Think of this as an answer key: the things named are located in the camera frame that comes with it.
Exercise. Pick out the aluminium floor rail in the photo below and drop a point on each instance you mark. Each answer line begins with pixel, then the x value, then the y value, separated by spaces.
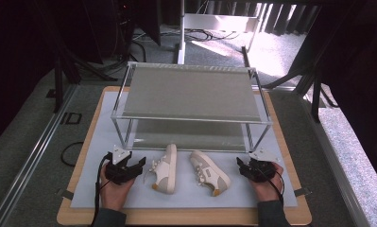
pixel 334 164
pixel 28 160

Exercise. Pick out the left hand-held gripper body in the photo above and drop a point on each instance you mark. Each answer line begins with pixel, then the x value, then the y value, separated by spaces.
pixel 118 168

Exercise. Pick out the grey tape strip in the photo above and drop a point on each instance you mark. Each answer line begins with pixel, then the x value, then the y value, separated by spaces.
pixel 65 194
pixel 303 191

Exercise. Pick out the black stand legs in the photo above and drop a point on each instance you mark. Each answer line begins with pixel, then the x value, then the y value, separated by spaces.
pixel 316 97
pixel 58 85

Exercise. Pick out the white table mat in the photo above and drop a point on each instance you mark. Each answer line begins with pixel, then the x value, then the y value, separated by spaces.
pixel 189 198

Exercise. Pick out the person's left hand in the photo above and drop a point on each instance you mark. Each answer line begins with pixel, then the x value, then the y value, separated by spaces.
pixel 115 192

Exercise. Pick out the person's right hand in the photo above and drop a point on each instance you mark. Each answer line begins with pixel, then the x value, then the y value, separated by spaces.
pixel 266 189

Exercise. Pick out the white metal stand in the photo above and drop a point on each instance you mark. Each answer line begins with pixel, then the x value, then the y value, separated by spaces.
pixel 183 31

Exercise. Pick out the white sneaker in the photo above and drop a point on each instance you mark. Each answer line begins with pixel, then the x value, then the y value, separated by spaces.
pixel 166 170
pixel 209 173

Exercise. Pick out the metal frame shoe rack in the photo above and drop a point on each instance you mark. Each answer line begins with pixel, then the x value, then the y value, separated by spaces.
pixel 189 94

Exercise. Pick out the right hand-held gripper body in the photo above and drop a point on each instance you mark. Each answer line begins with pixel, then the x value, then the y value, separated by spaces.
pixel 261 165

